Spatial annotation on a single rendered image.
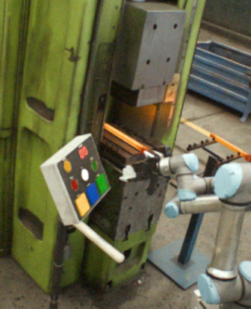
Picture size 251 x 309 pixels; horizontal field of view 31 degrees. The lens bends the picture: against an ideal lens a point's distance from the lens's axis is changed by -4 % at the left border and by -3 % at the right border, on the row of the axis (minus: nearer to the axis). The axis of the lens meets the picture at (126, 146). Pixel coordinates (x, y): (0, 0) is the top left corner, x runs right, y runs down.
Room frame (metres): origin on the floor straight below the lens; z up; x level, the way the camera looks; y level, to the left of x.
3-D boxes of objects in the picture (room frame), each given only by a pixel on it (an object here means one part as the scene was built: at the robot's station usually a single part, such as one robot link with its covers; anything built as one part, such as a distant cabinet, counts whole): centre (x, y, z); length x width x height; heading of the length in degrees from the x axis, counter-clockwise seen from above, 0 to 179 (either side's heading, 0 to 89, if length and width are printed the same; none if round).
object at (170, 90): (2.56, -0.19, 1.27); 0.09 x 0.02 x 0.17; 139
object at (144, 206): (2.43, 0.05, 0.69); 0.56 x 0.38 x 0.45; 49
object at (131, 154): (2.38, 0.08, 0.96); 0.42 x 0.20 x 0.09; 49
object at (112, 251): (1.92, 0.08, 0.62); 0.44 x 0.05 x 0.05; 49
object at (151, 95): (2.38, 0.08, 1.32); 0.42 x 0.20 x 0.10; 49
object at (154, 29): (2.41, 0.05, 1.56); 0.42 x 0.39 x 0.40; 49
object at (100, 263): (2.43, 0.05, 0.23); 0.55 x 0.37 x 0.47; 49
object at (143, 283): (2.21, -0.11, 0.01); 0.58 x 0.39 x 0.01; 139
